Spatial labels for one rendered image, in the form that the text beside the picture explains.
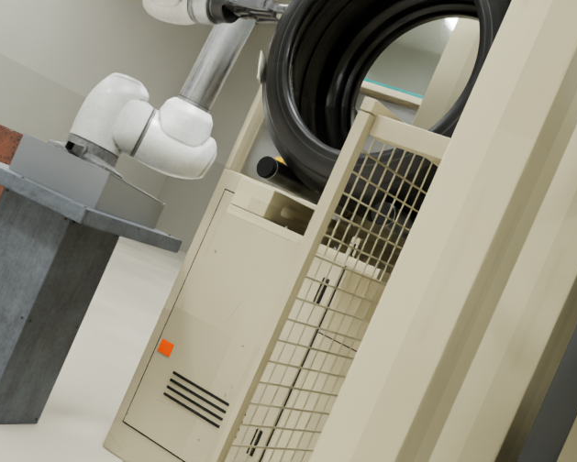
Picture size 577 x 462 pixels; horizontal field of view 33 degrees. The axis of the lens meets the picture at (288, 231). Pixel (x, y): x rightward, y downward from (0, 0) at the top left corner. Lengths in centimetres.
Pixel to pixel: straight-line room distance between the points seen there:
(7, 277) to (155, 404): 56
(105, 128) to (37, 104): 851
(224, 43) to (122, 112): 35
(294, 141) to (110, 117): 95
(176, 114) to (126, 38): 936
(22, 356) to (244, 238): 69
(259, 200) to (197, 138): 88
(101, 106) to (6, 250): 47
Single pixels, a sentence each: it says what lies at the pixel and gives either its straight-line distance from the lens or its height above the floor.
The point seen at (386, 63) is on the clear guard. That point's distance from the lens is 275.
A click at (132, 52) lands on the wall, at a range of 1227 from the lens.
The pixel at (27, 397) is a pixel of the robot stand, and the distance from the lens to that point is 285.
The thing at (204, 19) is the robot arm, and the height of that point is 117.
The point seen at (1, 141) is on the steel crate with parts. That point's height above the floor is 57.
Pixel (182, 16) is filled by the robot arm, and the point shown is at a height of 116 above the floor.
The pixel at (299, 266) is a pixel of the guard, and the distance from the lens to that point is 124.
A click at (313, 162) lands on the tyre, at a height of 94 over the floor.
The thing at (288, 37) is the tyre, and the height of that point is 116.
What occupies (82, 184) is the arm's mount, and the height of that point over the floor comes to 70.
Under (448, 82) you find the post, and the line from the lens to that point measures 223.
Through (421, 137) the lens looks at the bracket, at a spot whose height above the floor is 97.
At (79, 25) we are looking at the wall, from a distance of 1141.
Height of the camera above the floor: 80
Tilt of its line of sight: level
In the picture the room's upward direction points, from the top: 24 degrees clockwise
